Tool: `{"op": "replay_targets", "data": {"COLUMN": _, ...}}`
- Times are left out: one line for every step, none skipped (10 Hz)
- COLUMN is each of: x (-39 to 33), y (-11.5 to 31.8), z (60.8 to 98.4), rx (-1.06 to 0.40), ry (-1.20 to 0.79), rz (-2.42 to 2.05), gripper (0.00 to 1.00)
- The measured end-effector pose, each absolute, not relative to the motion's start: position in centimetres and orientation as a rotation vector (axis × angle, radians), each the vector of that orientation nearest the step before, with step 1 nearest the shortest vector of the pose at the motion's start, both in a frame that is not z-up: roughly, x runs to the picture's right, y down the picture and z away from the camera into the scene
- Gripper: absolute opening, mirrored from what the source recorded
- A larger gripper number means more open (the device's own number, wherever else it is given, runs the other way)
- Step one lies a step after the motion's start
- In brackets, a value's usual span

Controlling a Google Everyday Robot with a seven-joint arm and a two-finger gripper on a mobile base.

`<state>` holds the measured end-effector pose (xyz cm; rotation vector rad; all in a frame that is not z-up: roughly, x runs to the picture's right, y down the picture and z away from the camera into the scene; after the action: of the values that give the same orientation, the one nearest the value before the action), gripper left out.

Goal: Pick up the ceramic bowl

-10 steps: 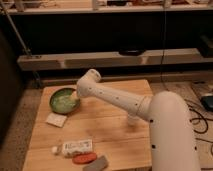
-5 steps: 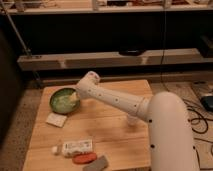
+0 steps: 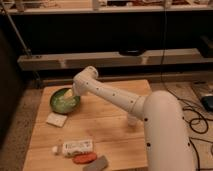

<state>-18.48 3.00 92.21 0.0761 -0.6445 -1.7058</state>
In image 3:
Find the white square sponge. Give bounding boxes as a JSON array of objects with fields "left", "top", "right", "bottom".
[{"left": 46, "top": 113, "right": 67, "bottom": 127}]

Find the long grey shelf beam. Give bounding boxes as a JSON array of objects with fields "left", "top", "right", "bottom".
[{"left": 17, "top": 48, "right": 213, "bottom": 71}]

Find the green ceramic bowl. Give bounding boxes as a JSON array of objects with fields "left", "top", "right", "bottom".
[{"left": 49, "top": 88, "right": 81, "bottom": 115}]

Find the orange carrot toy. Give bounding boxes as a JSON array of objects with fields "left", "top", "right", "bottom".
[{"left": 72, "top": 152, "right": 97, "bottom": 164}]

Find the white plastic bottle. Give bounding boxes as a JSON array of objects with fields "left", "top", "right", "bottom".
[{"left": 52, "top": 139, "right": 93, "bottom": 157}]

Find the dark device on floor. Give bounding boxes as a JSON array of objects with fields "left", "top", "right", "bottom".
[{"left": 190, "top": 81, "right": 213, "bottom": 113}]

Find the metal stand pole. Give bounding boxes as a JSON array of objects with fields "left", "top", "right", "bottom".
[{"left": 0, "top": 0, "right": 42, "bottom": 88}]

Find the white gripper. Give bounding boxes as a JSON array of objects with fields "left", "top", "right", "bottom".
[{"left": 63, "top": 80, "right": 87, "bottom": 100}]

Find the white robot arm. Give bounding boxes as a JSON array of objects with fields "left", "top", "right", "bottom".
[{"left": 72, "top": 66, "right": 196, "bottom": 171}]

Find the grey stone block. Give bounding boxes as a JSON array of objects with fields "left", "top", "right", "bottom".
[{"left": 83, "top": 156, "right": 108, "bottom": 171}]

